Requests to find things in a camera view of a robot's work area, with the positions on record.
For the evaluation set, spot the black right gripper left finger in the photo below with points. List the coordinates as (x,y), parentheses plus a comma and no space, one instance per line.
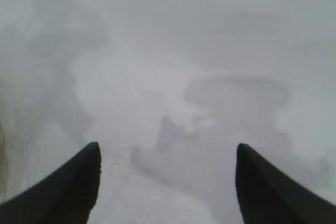
(65,190)

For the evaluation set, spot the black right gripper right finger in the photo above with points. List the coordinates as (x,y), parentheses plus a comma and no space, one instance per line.
(267,195)

